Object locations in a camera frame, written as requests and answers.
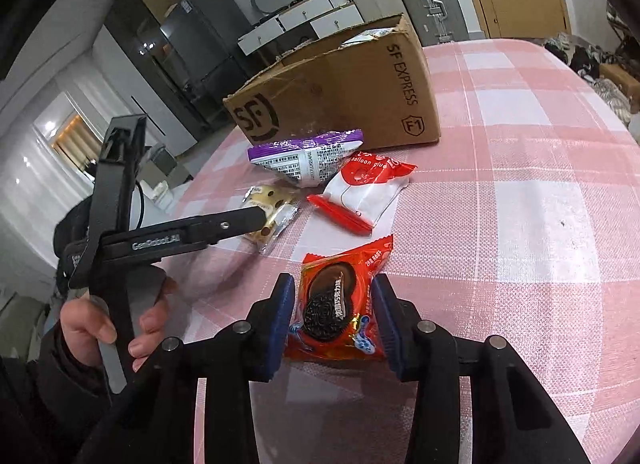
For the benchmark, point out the small cardboard carton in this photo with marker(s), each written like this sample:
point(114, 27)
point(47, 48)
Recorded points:
point(620, 75)

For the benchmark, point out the red white packet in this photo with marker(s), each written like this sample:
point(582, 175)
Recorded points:
point(365, 189)

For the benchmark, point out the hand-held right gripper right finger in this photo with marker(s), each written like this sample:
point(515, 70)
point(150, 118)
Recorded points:
point(387, 326)

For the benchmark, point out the red cookie packet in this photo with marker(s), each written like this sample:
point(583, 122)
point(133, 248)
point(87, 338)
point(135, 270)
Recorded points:
point(330, 304)

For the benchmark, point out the small grey box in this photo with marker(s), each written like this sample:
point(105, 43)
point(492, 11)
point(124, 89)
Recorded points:
point(162, 161)

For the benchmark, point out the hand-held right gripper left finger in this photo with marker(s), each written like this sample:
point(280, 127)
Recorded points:
point(280, 326)

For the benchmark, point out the yellow curtain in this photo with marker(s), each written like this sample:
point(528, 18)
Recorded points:
point(75, 144)

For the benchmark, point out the pile of shoes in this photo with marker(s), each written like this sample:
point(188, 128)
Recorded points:
point(585, 61)

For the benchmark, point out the white drawer cabinet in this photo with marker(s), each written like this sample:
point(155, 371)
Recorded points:
point(305, 14)

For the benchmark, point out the purple snack packet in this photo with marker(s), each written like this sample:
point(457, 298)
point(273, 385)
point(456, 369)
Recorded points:
point(310, 164)

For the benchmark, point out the pink checkered tablecloth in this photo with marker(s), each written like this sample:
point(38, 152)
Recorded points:
point(500, 244)

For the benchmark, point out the dark glossy refrigerator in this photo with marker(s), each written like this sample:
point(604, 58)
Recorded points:
point(190, 54)

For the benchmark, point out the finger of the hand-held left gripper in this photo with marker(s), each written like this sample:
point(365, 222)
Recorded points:
point(230, 225)

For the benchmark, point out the white snack packet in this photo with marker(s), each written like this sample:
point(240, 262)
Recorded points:
point(367, 37)

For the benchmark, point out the brown cardboard box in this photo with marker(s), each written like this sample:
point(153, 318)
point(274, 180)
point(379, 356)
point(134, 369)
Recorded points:
point(340, 94)

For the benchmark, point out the yellow cake packet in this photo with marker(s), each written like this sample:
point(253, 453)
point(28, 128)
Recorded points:
point(281, 204)

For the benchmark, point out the person's left hand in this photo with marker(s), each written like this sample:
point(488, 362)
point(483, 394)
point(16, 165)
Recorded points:
point(80, 331)

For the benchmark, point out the person's left forearm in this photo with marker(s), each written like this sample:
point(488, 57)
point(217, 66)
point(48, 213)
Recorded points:
point(40, 394)

